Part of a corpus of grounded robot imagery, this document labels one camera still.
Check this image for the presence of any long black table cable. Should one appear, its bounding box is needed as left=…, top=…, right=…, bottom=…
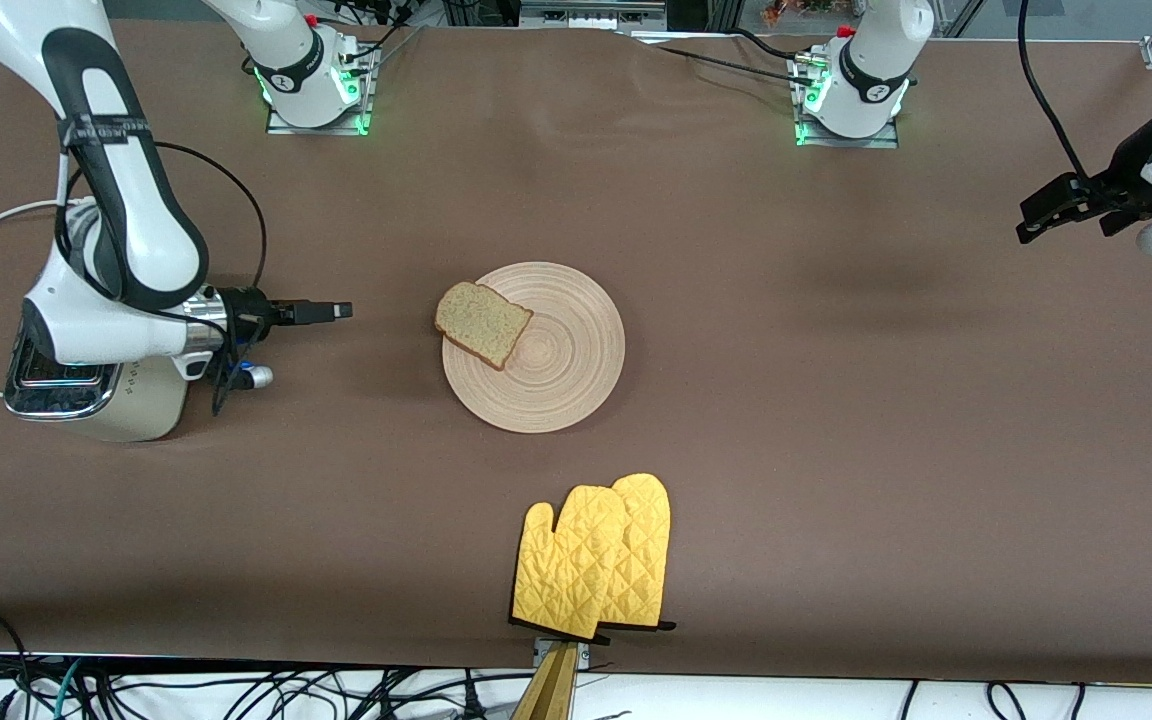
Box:
left=649, top=44, right=822, bottom=89

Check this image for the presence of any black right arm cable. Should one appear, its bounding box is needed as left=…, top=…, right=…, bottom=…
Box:
left=54, top=140, right=269, bottom=416

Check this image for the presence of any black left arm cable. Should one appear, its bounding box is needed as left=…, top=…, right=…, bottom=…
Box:
left=1017, top=0, right=1089, bottom=184

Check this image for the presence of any brown table cover sheet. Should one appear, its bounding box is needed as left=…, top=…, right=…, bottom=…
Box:
left=0, top=15, right=1152, bottom=689

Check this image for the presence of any yellow quilted oven mitt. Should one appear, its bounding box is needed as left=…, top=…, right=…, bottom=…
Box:
left=596, top=473, right=677, bottom=633
left=509, top=485, right=629, bottom=642

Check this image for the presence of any orange background clutter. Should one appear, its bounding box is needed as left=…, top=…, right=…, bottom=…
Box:
left=761, top=0, right=862, bottom=29

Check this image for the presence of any short black table cable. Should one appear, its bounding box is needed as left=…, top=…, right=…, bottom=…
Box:
left=724, top=27, right=803, bottom=61

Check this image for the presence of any silver metal bracket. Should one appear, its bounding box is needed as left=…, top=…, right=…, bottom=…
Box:
left=533, top=638, right=592, bottom=673

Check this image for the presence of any grey metal box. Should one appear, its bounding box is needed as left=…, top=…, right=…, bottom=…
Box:
left=519, top=0, right=667, bottom=31

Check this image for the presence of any black base connector cable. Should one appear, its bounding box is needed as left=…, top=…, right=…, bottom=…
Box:
left=331, top=0, right=417, bottom=66

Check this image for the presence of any brown-crusted bread slice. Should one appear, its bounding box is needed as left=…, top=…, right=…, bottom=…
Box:
left=434, top=282, right=535, bottom=372

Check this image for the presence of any cream and chrome toaster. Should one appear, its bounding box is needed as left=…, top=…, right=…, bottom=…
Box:
left=4, top=335, right=199, bottom=443

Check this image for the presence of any teal cable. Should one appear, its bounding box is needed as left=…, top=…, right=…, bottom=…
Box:
left=52, top=658, right=84, bottom=719

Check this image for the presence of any round wooden plate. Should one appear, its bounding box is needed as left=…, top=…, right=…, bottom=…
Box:
left=441, top=262, right=627, bottom=434

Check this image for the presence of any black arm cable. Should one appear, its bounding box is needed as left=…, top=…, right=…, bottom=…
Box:
left=54, top=140, right=269, bottom=416
left=1017, top=0, right=1089, bottom=184

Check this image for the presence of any yellow wooden post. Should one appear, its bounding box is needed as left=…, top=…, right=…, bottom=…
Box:
left=511, top=643, right=579, bottom=720

